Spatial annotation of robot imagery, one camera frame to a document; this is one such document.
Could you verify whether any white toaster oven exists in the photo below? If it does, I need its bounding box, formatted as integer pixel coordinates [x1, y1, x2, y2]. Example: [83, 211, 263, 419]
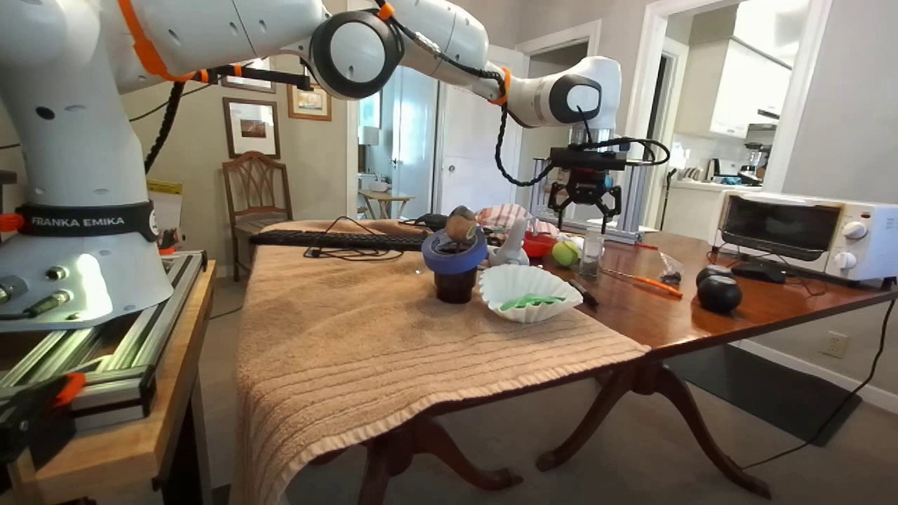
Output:
[712, 187, 898, 288]

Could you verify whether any green plastic piece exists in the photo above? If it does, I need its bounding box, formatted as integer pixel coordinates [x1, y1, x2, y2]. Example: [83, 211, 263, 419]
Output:
[497, 294, 566, 315]

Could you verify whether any beige ribbed towel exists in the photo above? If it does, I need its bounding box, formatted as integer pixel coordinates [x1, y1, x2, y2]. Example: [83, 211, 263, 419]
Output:
[230, 219, 650, 505]

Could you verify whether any small gold framed picture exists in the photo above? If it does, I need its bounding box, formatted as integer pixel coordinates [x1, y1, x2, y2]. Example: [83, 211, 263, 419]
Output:
[287, 83, 333, 124]

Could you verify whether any black clamp orange handle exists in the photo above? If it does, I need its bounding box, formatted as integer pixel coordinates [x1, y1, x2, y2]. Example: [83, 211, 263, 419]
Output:
[0, 369, 93, 494]

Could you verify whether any white wall outlet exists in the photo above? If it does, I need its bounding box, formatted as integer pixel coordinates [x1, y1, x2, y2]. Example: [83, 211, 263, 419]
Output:
[818, 329, 852, 362]

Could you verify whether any aluminium extrusion frame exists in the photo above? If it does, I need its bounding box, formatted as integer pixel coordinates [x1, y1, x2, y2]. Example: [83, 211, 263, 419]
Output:
[529, 149, 650, 235]

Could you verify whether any white kitchen cabinet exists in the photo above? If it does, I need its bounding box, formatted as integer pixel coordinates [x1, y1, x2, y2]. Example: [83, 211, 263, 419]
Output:
[710, 37, 796, 142]

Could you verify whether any black power cord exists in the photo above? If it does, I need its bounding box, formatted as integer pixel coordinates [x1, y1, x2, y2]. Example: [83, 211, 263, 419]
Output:
[741, 283, 898, 470]

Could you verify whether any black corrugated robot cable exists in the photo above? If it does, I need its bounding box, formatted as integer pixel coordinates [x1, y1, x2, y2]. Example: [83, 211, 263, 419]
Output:
[490, 100, 672, 191]

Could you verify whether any black computer mouse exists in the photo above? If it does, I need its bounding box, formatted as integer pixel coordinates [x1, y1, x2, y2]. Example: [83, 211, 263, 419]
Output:
[729, 256, 790, 285]

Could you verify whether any black floor mat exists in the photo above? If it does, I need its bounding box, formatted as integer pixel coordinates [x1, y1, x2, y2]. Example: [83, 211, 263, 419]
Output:
[665, 344, 865, 447]

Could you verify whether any black marker pen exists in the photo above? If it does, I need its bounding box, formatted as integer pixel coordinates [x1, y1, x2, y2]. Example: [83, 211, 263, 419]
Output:
[559, 270, 601, 309]

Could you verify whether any green tennis ball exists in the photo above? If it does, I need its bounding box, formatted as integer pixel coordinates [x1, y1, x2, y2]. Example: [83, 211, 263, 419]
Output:
[548, 238, 583, 271]

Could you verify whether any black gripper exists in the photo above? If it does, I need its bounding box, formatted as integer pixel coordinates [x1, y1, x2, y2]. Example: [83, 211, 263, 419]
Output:
[548, 166, 623, 235]

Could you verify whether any dark framed wall picture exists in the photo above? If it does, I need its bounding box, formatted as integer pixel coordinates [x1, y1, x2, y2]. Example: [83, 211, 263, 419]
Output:
[221, 96, 282, 160]

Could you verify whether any red white striped cloth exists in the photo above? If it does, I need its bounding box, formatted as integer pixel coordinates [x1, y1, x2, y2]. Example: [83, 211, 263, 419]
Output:
[473, 201, 564, 240]

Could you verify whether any wooden cart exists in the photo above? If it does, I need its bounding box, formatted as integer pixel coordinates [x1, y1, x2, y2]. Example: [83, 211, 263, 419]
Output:
[0, 261, 218, 505]

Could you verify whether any dark cup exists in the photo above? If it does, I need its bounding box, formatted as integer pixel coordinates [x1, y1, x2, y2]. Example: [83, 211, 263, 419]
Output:
[433, 264, 479, 305]

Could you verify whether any brown wooden chair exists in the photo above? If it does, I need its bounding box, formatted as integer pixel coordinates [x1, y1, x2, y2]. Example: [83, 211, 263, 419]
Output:
[218, 152, 295, 283]

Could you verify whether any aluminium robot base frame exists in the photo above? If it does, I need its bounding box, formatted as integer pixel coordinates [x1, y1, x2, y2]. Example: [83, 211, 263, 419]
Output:
[0, 246, 207, 431]

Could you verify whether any black computer keyboard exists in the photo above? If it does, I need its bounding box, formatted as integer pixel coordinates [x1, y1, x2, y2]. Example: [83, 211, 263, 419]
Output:
[246, 224, 428, 252]

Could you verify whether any small wooden side table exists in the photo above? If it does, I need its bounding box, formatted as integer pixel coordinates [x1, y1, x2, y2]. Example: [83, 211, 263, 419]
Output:
[358, 187, 416, 222]

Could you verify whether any thin black cable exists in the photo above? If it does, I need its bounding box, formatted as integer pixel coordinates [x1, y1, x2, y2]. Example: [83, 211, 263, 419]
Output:
[302, 212, 404, 264]

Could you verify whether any red bowl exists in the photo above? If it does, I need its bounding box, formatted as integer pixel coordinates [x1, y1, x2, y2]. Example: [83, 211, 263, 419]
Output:
[521, 229, 562, 264]

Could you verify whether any wooden table pedestal leg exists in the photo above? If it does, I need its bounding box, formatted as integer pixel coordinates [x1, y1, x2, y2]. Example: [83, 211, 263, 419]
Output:
[353, 416, 527, 505]
[534, 360, 773, 501]

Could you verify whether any orange handled screwdriver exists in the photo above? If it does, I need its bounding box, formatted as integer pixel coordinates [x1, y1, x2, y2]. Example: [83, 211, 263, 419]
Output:
[598, 264, 685, 302]

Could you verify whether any yellow topped white box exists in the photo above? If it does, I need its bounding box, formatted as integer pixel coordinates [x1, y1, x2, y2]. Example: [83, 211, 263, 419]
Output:
[145, 180, 186, 252]

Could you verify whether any black camera boom stand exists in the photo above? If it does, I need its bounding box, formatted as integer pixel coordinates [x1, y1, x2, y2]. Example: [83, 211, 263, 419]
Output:
[200, 62, 317, 92]

